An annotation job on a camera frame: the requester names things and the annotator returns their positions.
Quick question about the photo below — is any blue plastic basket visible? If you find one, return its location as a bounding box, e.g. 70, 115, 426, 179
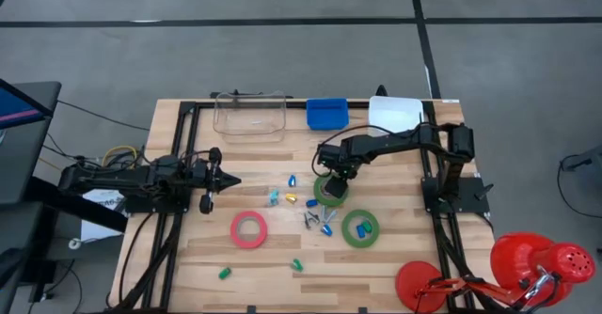
305, 98, 350, 132

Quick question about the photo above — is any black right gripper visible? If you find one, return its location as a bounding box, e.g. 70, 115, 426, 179
317, 140, 361, 200

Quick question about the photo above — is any black workstation desk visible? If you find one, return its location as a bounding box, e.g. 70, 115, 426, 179
0, 79, 129, 314

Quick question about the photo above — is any white paper sheet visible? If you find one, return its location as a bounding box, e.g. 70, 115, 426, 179
79, 189, 126, 243

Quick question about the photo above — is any yellow cable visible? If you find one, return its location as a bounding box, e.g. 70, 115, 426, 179
101, 144, 138, 168

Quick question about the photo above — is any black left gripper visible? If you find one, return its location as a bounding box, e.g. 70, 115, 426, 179
187, 147, 243, 215

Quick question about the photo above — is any blue computer monitor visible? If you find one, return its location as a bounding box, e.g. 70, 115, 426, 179
0, 77, 54, 132

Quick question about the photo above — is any clear plastic container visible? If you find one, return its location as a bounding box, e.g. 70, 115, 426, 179
212, 90, 288, 145

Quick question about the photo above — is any black floor cable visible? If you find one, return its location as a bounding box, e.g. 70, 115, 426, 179
55, 100, 151, 132

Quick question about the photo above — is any black aluminium frame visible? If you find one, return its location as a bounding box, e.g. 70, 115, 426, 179
119, 98, 493, 314

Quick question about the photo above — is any white plastic bin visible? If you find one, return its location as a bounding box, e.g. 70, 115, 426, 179
367, 95, 425, 136

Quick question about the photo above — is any red desk lamp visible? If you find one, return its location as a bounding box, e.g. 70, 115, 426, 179
394, 231, 597, 314

